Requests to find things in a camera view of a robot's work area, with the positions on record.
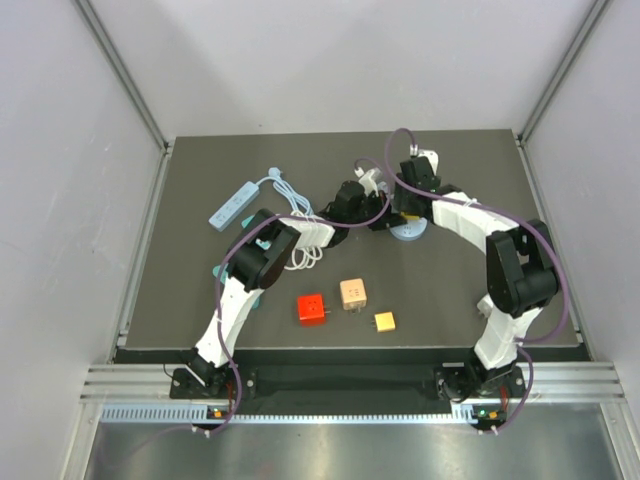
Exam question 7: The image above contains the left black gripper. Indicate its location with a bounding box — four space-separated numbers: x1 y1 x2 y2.
345 190 404 231

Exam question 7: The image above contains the blue cable with plug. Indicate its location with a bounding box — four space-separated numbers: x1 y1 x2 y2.
389 217 429 245

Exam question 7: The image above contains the orange cube socket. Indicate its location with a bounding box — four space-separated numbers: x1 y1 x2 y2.
339 278 368 312

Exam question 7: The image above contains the red plug adapter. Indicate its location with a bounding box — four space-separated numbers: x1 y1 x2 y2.
297 293 328 327

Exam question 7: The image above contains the orange plug adapter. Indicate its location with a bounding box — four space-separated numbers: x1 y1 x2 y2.
373 312 396 333

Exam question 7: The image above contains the teal triangular power strip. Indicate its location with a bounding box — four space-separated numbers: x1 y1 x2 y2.
212 265 260 310

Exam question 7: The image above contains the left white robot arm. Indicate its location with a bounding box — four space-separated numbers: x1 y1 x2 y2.
184 181 406 397

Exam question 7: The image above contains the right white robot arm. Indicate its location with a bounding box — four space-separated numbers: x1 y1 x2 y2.
394 154 560 398

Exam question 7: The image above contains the white cube plug adapter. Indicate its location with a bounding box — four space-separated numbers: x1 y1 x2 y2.
476 294 494 319

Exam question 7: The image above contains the teal rectangular power strip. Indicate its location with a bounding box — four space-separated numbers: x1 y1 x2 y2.
241 215 254 229

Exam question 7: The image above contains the light blue power strip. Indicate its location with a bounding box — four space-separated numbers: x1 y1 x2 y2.
208 181 259 232

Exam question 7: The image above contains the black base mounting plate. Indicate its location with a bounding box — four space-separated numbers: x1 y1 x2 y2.
170 363 525 402

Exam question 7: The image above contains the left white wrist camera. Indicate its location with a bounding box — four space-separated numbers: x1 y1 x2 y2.
354 167 382 196

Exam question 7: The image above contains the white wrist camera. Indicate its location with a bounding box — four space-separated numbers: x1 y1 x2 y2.
354 167 382 196
409 144 439 174

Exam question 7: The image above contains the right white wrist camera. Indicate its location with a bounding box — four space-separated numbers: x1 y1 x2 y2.
409 144 439 174

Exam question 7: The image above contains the white coiled power cable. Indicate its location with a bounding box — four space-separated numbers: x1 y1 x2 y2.
284 209 325 272

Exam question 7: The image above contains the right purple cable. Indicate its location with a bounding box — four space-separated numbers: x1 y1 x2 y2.
383 128 569 436

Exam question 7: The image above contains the purple cable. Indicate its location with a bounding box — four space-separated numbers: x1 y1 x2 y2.
383 128 569 436
213 157 394 436

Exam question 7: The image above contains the light blue power cable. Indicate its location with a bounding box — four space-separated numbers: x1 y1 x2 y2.
257 167 315 221

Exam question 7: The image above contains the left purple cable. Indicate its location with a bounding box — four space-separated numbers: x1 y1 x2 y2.
213 157 394 436

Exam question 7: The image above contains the grey slotted cable duct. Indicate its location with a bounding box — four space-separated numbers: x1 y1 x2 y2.
101 404 478 425

